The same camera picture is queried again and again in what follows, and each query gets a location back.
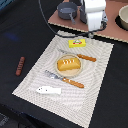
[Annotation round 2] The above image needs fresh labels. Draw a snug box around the pink toy stove board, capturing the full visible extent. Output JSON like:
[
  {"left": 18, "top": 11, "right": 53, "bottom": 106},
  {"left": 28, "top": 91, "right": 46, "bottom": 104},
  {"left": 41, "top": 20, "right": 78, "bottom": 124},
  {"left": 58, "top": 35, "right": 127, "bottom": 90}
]
[{"left": 48, "top": 0, "right": 128, "bottom": 43}]

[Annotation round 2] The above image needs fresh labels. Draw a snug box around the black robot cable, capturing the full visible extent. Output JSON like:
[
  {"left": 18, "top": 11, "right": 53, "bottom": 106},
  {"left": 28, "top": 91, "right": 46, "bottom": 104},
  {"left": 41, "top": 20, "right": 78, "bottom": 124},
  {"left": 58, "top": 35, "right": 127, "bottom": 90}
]
[{"left": 37, "top": 0, "right": 108, "bottom": 38}]

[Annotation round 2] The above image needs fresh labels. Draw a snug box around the brown sausage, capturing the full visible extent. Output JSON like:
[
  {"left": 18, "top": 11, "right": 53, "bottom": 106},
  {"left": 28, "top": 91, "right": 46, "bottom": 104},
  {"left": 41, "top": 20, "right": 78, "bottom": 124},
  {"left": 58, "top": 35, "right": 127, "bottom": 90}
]
[{"left": 15, "top": 57, "right": 25, "bottom": 76}]

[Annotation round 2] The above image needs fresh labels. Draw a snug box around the grey saucepan with handle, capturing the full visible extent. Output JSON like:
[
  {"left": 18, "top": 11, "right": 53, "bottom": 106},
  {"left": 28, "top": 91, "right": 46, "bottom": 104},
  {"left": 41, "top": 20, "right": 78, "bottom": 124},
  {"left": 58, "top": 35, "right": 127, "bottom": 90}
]
[{"left": 57, "top": 2, "right": 78, "bottom": 24}]

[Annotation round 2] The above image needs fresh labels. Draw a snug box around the round wooden plate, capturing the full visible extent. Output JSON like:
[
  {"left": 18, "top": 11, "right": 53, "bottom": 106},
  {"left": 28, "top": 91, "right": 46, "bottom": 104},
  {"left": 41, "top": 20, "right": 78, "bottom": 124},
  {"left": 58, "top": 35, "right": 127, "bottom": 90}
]
[{"left": 55, "top": 54, "right": 82, "bottom": 77}]

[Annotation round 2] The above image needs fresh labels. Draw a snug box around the grey cooking pot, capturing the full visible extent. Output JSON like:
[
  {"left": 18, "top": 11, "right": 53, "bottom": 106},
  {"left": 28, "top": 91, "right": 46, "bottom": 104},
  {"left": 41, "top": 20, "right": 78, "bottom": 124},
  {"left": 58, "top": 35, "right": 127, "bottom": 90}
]
[{"left": 79, "top": 5, "right": 87, "bottom": 24}]

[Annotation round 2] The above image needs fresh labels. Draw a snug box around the beige bowl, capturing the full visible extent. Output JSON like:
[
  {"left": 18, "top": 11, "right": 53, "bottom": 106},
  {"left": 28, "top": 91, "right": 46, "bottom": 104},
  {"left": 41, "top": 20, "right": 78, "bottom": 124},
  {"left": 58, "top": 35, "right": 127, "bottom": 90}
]
[{"left": 119, "top": 5, "right": 128, "bottom": 30}]

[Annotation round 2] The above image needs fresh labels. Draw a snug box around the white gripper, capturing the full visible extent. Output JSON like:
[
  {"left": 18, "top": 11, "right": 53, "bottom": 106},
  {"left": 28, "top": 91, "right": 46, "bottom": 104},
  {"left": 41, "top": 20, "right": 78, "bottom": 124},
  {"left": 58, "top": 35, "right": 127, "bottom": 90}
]
[{"left": 79, "top": 0, "right": 109, "bottom": 39}]

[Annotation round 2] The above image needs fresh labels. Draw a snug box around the fork with orange handle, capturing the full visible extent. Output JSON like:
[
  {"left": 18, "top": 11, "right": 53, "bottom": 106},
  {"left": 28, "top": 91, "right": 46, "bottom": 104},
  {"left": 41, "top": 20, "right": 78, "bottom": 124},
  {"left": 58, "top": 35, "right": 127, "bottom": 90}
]
[{"left": 44, "top": 70, "right": 84, "bottom": 88}]

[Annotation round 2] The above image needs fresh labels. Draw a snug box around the white toy fish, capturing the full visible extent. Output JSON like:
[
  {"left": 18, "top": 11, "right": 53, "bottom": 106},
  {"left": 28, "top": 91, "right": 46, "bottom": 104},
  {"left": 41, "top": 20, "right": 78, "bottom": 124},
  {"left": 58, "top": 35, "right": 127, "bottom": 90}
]
[{"left": 36, "top": 86, "right": 61, "bottom": 95}]

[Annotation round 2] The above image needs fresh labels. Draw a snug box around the woven beige placemat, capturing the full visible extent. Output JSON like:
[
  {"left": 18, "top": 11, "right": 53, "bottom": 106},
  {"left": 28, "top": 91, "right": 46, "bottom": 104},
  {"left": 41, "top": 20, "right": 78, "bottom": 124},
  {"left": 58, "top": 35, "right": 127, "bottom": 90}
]
[{"left": 13, "top": 36, "right": 113, "bottom": 128}]

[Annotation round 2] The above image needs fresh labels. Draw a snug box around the knife with orange handle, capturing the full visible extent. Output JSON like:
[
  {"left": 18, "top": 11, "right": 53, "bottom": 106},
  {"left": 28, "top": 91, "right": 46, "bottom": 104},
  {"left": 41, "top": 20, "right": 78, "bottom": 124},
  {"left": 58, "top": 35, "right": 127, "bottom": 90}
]
[{"left": 58, "top": 49, "right": 97, "bottom": 62}]

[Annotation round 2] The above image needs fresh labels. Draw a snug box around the yellow butter box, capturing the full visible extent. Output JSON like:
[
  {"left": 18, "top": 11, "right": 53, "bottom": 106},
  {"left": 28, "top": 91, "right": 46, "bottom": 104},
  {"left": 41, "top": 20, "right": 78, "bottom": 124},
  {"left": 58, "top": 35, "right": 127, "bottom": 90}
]
[{"left": 68, "top": 39, "right": 86, "bottom": 48}]

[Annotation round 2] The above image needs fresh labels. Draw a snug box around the golden bread loaf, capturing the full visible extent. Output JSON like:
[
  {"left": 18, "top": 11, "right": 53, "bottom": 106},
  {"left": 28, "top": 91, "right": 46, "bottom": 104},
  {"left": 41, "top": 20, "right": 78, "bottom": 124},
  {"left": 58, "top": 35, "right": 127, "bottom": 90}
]
[{"left": 57, "top": 58, "right": 81, "bottom": 71}]

